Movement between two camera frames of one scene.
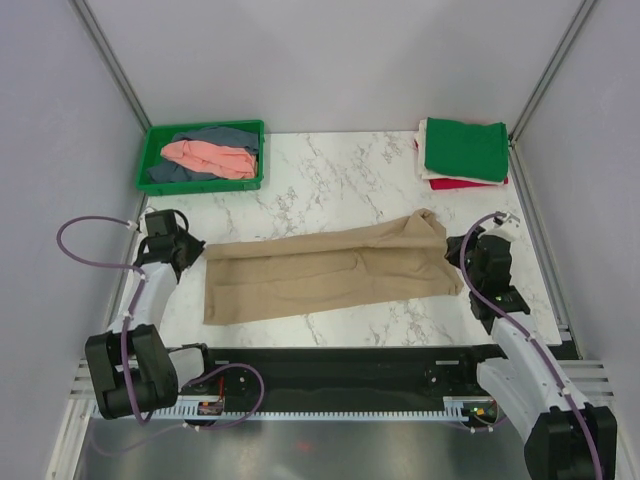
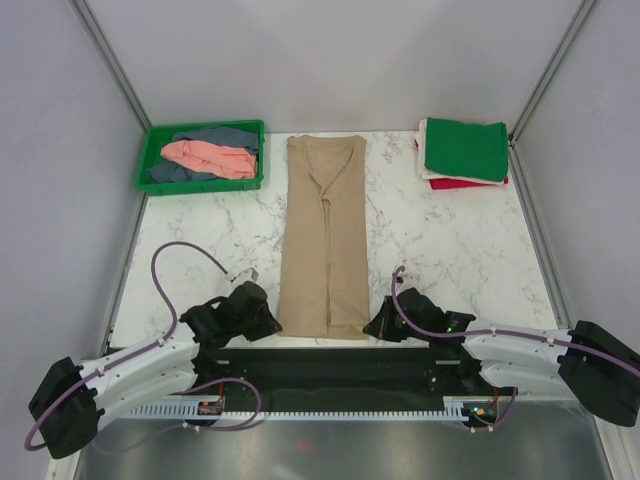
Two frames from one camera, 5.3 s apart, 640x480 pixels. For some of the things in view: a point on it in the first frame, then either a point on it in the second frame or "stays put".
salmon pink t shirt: x=212 y=158 stays put
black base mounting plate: x=234 y=379 stays put
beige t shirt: x=404 y=260 -> x=325 y=239
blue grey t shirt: x=167 y=171 stays put
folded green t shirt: x=479 y=150 stays put
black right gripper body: x=471 y=244 -> x=391 y=327
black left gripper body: x=179 y=238 -> x=259 y=326
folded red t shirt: x=442 y=183 stays put
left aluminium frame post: x=109 y=58 stays put
